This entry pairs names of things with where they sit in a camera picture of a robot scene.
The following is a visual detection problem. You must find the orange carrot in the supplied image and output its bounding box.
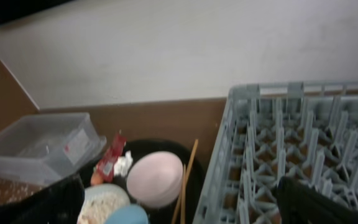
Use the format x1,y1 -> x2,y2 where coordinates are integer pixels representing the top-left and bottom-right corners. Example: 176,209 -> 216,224
90,172 -> 104,186

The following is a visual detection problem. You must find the grey dishwasher rack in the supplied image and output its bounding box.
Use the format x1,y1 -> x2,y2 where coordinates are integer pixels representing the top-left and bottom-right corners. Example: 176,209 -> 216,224
193,82 -> 358,223

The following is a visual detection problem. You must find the grey bowl with food scraps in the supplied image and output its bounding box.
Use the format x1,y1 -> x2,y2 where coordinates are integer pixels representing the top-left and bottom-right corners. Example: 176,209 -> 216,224
77,184 -> 130,224

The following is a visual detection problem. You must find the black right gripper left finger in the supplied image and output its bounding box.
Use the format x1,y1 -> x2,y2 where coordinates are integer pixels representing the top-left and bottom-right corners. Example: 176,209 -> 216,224
0,174 -> 85,224

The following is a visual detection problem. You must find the crumpled white tissue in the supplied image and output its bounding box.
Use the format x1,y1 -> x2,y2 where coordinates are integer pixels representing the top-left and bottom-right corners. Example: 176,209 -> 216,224
114,151 -> 133,177

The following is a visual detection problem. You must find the blue cup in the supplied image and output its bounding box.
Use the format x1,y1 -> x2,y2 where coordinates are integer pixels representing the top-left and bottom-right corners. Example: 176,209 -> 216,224
104,204 -> 149,224

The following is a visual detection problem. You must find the clear plastic bin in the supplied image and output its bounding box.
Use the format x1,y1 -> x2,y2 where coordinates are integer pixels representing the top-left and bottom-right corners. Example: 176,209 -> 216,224
0,113 -> 106,185

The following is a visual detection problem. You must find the red snack wrapper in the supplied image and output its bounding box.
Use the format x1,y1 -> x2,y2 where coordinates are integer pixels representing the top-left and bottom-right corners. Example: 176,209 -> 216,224
96,134 -> 126,182

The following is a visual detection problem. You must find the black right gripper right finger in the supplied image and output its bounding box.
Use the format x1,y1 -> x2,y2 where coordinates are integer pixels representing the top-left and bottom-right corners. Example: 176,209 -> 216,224
276,177 -> 358,224

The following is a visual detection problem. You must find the wooden chopstick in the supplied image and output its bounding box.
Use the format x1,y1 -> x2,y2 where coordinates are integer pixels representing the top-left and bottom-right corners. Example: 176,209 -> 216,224
171,139 -> 199,224
180,165 -> 186,224

